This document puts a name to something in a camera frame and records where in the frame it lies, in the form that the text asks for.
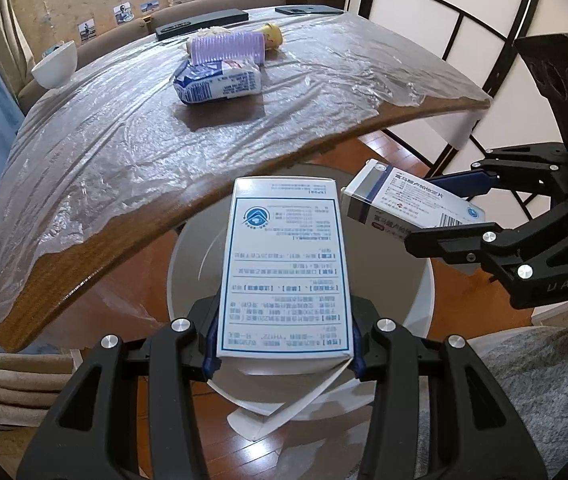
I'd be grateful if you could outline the white round bin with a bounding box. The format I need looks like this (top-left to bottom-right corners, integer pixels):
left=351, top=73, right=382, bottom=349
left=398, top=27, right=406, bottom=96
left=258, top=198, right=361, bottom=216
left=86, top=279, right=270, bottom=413
left=166, top=160, right=435, bottom=418

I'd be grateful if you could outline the wide brown sofa cushion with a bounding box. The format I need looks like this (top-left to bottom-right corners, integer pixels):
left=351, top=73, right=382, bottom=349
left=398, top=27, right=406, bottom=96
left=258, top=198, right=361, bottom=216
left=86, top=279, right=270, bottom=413
left=150, top=0, right=286, bottom=30

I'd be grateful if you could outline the small brown sofa cushion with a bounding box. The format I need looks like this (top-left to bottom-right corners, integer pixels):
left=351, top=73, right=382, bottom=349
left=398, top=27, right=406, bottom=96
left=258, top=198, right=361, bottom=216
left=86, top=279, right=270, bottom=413
left=75, top=19, right=152, bottom=67

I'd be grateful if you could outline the purple hair roller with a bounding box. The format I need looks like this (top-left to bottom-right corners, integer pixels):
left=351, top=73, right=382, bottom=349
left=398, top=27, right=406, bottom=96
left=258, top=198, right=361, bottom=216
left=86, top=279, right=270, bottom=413
left=186, top=30, right=266, bottom=66

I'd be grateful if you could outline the small blue white medicine box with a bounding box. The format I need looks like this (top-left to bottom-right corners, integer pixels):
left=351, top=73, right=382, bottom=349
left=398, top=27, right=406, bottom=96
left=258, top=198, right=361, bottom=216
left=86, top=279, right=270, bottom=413
left=340, top=158, right=486, bottom=233

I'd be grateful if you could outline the blue white tissue packet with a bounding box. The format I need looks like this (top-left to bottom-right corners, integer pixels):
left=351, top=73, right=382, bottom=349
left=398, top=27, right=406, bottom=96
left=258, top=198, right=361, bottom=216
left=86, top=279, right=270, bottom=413
left=171, top=57, right=264, bottom=106

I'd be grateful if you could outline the large white medicine box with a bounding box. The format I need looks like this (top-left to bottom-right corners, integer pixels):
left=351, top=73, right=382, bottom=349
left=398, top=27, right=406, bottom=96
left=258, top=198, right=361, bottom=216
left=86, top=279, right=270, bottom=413
left=216, top=176, right=357, bottom=442

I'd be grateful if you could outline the beige folded blanket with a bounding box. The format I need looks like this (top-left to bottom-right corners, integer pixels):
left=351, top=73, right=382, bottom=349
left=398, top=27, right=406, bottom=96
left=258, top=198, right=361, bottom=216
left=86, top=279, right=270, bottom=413
left=0, top=350, right=85, bottom=428

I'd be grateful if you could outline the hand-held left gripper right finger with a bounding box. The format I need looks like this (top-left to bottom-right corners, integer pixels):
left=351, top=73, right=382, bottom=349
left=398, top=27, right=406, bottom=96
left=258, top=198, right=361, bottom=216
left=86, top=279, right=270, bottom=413
left=351, top=296, right=549, bottom=480

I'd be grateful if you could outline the white bowl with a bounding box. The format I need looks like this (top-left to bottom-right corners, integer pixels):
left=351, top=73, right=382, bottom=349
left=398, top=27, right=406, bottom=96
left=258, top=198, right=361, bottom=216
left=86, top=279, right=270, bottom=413
left=31, top=40, right=77, bottom=90

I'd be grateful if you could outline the blue smartphone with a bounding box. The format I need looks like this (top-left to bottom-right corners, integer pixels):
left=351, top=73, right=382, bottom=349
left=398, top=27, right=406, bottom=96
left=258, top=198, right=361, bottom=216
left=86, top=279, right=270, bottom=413
left=275, top=4, right=344, bottom=16

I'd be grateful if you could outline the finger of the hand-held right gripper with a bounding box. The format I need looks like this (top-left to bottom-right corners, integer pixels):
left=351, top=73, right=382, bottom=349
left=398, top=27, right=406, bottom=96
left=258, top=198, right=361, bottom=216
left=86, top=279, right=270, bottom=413
left=404, top=196, right=568, bottom=281
left=424, top=145, right=568, bottom=200

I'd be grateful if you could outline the brown sofa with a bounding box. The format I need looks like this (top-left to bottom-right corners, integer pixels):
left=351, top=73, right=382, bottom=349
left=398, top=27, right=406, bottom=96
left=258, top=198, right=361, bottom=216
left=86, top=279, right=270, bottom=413
left=16, top=0, right=287, bottom=113

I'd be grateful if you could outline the grey rug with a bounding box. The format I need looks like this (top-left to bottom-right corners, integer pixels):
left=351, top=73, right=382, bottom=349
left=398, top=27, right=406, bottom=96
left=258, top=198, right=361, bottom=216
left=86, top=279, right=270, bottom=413
left=414, top=320, right=568, bottom=480

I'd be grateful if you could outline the long black case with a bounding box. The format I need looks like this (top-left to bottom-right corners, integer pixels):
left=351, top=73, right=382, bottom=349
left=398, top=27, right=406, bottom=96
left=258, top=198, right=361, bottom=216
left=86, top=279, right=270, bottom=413
left=155, top=8, right=250, bottom=41

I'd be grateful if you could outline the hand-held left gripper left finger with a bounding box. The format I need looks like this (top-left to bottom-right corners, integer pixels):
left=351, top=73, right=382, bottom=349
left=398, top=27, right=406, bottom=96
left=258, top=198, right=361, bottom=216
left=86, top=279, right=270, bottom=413
left=16, top=296, right=222, bottom=480

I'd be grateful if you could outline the clear plastic table cover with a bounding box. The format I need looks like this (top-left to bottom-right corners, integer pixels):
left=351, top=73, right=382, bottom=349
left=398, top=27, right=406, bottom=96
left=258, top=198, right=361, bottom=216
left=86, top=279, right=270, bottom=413
left=0, top=7, right=492, bottom=341

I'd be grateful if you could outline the beige curtain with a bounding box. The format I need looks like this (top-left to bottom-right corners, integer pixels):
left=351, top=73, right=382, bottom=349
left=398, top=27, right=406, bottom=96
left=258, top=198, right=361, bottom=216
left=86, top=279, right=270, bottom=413
left=0, top=0, right=35, bottom=101

